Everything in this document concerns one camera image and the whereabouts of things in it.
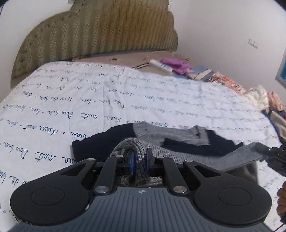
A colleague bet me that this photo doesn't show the grey and navy knit sweater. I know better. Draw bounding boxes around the grey and navy knit sweater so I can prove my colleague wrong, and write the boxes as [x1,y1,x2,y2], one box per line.
[72,121,263,186]

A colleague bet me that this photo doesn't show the pile of mixed clothes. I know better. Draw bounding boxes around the pile of mixed clothes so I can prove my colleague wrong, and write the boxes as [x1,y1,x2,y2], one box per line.
[187,66,285,144]

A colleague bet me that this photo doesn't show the person's right hand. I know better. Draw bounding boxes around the person's right hand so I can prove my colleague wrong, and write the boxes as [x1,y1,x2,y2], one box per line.
[276,181,286,217]

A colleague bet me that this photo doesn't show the window with floral blind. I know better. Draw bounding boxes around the window with floral blind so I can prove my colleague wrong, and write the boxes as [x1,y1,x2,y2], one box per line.
[275,61,286,88]

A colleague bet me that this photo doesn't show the white script-print bed sheet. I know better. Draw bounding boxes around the white script-print bed sheet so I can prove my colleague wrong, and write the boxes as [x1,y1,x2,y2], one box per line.
[1,62,280,231]

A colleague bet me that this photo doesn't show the purple cloth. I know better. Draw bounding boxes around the purple cloth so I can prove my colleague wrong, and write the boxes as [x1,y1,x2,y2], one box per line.
[161,58,191,75]

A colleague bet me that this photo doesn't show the white remote control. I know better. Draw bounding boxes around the white remote control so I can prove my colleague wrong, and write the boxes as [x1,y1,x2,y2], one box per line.
[149,59,173,73]

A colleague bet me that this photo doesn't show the olive padded headboard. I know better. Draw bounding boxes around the olive padded headboard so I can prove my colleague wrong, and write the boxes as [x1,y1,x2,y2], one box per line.
[11,0,178,87]

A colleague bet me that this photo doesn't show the white wall switch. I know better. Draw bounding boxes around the white wall switch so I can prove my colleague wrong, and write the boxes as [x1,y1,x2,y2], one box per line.
[248,38,258,49]

